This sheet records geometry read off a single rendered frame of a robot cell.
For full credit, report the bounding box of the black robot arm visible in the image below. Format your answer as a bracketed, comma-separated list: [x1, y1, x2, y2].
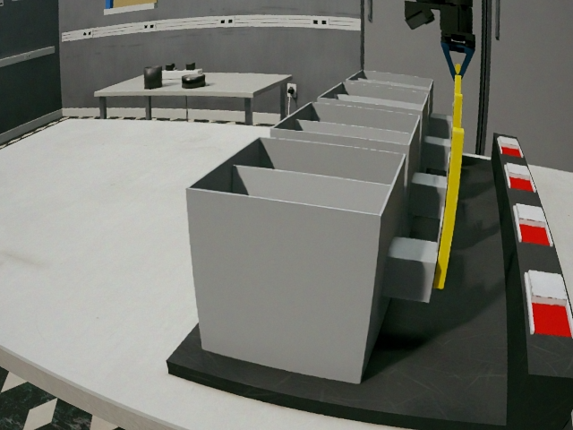
[405, 0, 473, 31]

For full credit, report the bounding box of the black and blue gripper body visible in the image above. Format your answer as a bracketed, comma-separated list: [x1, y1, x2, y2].
[440, 5, 475, 47]

